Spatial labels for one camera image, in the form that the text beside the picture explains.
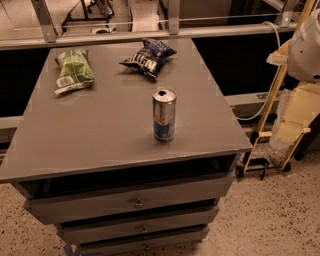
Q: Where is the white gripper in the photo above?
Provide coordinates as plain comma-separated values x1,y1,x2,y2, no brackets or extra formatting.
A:
266,9,320,156

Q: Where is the silver blue redbull can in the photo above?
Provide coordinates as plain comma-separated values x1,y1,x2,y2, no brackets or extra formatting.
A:
152,87,177,142

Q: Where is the dark blue chip bag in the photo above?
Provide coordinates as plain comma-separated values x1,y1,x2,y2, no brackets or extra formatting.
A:
120,38,177,78

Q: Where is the green jalapeno chip bag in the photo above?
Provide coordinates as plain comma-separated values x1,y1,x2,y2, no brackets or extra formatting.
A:
55,49,95,95

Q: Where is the top grey drawer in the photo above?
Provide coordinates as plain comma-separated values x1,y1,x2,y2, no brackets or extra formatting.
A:
24,172,235,224

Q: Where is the grey drawer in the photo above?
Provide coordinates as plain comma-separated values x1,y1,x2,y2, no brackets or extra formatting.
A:
78,225,209,256
24,172,235,224
58,205,219,245

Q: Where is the grey drawer cabinet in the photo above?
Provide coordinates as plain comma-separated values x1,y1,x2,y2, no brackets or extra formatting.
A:
0,37,253,256

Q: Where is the bottom grey drawer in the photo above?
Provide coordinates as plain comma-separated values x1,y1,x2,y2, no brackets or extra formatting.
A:
78,225,209,256

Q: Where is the middle grey drawer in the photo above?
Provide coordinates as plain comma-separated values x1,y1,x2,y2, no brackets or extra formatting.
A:
58,205,219,245

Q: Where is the grey metal railing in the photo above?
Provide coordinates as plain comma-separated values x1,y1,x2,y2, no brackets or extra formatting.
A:
0,0,304,51

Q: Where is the white cable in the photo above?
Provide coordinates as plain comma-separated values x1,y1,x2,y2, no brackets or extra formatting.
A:
235,20,282,122

